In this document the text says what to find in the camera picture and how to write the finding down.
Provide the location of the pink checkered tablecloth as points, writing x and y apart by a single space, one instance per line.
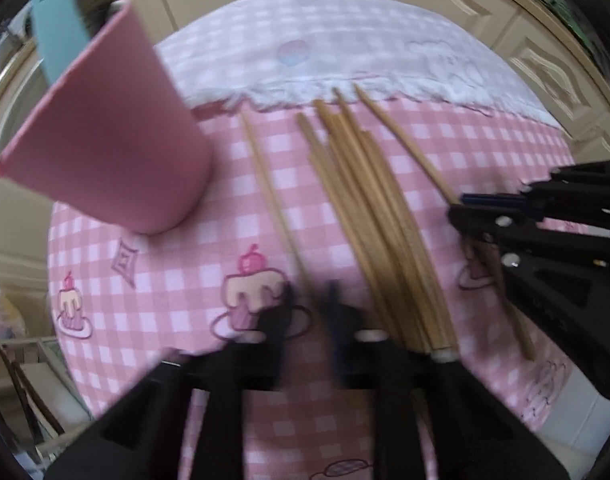
119 298

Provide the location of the light blue sheathed knife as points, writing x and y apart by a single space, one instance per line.
60 34

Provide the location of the white checkered towel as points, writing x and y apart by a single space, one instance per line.
287 53

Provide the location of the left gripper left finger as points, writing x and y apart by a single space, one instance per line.
141 435

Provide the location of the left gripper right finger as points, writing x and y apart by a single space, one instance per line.
474 435

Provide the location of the pink utensil holder cup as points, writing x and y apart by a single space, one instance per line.
112 138

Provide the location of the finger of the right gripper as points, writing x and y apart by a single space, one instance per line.
485 224
493 200

